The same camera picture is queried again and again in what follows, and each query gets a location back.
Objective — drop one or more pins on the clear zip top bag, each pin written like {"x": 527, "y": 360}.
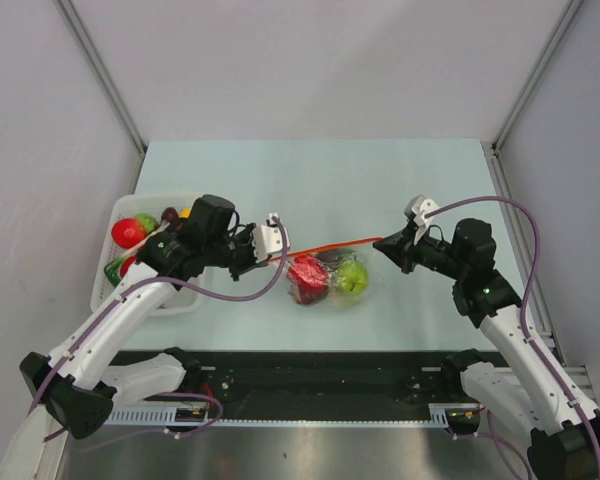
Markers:
{"x": 365, "y": 253}

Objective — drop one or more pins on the green squash toy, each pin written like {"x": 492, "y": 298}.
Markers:
{"x": 148, "y": 222}

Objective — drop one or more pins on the red bell pepper toy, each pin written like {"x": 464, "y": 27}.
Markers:
{"x": 307, "y": 274}

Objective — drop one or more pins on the white cable duct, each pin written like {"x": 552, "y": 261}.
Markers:
{"x": 172, "y": 416}

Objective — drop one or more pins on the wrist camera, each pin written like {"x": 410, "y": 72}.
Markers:
{"x": 420, "y": 213}
{"x": 267, "y": 239}

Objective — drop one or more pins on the green apple toy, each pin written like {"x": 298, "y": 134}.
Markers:
{"x": 351, "y": 277}

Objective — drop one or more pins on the right aluminium frame post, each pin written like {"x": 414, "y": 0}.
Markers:
{"x": 539, "y": 69}

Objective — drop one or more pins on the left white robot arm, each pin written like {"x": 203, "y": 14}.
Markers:
{"x": 75, "y": 383}

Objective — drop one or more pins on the red tomato toy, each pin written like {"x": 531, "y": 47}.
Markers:
{"x": 126, "y": 265}
{"x": 127, "y": 232}

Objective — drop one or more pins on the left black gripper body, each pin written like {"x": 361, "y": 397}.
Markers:
{"x": 241, "y": 252}

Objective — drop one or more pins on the dark purple plum toy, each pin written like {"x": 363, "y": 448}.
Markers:
{"x": 169, "y": 215}

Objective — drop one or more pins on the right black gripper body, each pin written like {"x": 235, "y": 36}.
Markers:
{"x": 424, "y": 253}

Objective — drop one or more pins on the aluminium frame post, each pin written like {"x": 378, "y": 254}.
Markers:
{"x": 85, "y": 43}
{"x": 539, "y": 69}

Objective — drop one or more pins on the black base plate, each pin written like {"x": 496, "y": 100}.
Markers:
{"x": 328, "y": 386}

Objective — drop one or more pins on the dark red apple toy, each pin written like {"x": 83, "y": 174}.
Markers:
{"x": 306, "y": 298}

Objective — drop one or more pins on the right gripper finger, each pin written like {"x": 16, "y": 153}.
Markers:
{"x": 393, "y": 240}
{"x": 395, "y": 252}

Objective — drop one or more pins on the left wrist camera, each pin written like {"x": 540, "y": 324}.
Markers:
{"x": 267, "y": 239}

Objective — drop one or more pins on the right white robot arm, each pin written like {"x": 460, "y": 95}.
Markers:
{"x": 546, "y": 406}

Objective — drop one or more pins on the white plastic food tray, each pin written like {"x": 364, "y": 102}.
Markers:
{"x": 129, "y": 206}

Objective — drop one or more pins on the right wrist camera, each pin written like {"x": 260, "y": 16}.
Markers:
{"x": 420, "y": 213}

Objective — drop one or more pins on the dark mangosteen toy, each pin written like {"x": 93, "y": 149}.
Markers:
{"x": 333, "y": 258}

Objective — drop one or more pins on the left aluminium frame post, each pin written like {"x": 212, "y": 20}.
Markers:
{"x": 85, "y": 43}

